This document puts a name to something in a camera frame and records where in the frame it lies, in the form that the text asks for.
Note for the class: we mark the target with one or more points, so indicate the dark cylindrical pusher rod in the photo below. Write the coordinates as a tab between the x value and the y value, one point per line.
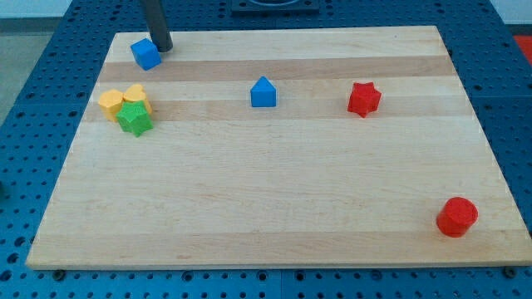
157	25

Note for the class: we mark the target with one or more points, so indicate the blue cube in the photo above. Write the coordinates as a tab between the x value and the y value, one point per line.
146	54

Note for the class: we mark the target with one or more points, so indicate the red star block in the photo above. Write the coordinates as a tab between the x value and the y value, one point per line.
364	99

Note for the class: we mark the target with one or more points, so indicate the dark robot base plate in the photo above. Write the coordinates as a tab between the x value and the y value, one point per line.
275	7

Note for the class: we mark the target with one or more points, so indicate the blue house-shaped block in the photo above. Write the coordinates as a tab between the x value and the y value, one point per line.
263	93

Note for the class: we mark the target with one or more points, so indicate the yellow heart block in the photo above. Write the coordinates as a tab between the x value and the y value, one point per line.
136	93

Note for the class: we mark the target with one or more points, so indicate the wooden board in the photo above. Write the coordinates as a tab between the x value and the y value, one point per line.
219	184

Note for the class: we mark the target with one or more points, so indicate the green star block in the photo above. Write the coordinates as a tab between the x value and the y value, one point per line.
133	117

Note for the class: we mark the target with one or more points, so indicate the red cylinder block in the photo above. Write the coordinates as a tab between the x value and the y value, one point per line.
457	216

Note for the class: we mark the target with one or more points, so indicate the yellow hexagon block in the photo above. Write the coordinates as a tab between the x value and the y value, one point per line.
111	102

